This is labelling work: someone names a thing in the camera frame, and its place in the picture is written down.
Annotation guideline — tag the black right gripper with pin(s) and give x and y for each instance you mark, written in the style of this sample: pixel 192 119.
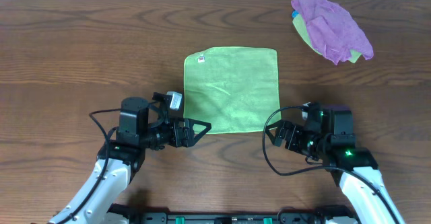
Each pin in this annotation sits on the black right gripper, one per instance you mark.
pixel 290 142

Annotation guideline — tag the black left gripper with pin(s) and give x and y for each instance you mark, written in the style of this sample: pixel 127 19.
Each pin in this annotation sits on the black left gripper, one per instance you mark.
pixel 184 140

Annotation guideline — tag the green microfiber cloth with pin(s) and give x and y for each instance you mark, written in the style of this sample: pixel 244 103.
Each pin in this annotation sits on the green microfiber cloth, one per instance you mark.
pixel 234 88

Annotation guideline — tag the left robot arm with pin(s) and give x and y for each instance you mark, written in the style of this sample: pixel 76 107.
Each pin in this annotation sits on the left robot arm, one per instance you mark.
pixel 142 125

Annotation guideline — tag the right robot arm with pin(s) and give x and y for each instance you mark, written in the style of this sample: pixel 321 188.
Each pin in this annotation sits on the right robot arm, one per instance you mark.
pixel 328 142

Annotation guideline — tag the light green cloth underneath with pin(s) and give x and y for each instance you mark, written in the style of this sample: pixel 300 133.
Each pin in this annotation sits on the light green cloth underneath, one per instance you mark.
pixel 300 27

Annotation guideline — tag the purple microfiber cloth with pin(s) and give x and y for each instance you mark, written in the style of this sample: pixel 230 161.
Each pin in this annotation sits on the purple microfiber cloth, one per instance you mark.
pixel 332 30

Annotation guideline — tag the blue cloth corner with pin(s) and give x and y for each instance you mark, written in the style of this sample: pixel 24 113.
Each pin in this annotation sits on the blue cloth corner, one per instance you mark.
pixel 294 14

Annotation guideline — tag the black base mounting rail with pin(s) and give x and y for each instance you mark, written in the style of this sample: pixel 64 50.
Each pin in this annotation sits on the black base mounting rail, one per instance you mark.
pixel 219 219

